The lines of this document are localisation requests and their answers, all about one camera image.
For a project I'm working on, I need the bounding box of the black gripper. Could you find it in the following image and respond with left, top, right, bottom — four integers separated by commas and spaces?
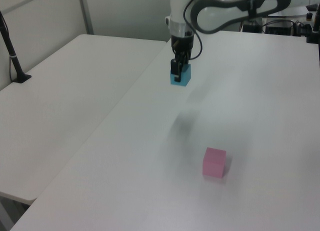
170, 34, 195, 83

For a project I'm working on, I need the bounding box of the blue cube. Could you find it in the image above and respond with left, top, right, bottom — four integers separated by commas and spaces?
169, 63, 192, 87

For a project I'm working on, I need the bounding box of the pink cube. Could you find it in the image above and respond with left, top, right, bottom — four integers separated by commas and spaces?
201, 147, 227, 178

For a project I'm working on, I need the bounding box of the small black device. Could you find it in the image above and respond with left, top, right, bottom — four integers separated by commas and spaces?
241, 22, 262, 34

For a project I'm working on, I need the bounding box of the black electronics box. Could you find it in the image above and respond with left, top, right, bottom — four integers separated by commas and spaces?
264, 19, 296, 37

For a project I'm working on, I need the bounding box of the white side table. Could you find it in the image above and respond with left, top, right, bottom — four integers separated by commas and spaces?
0, 33, 168, 206

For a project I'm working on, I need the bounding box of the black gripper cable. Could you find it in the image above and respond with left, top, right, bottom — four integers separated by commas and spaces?
182, 0, 203, 61

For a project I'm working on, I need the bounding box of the grey metal frame post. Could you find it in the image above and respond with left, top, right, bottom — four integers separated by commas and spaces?
76, 0, 95, 35

